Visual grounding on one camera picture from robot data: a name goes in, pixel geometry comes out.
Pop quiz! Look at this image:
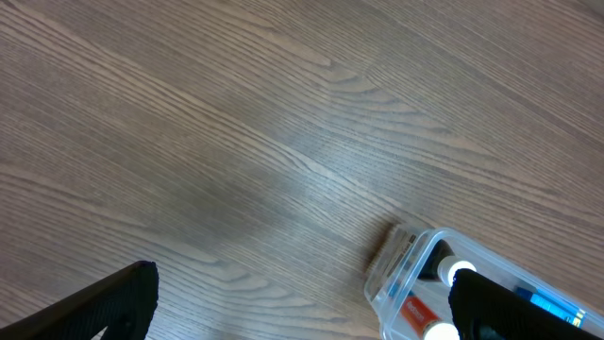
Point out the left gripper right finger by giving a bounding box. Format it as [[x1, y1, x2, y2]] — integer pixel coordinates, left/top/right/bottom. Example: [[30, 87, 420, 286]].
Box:
[[448, 269, 599, 340]]

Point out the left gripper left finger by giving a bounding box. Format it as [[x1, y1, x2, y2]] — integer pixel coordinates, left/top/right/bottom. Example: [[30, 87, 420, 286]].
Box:
[[1, 261, 159, 340]]

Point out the orange bottle white cap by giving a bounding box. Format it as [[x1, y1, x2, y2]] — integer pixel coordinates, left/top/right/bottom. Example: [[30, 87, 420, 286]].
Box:
[[400, 292, 460, 340]]

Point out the dark bottle white cap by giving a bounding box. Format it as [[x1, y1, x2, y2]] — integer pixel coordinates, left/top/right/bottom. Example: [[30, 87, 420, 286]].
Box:
[[418, 240, 477, 287]]

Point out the blue box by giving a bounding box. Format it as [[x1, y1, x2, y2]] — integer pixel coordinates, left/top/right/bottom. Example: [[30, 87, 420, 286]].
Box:
[[514, 286, 586, 328]]

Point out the clear plastic container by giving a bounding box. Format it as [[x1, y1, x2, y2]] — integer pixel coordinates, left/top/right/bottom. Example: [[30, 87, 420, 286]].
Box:
[[364, 225, 603, 339]]

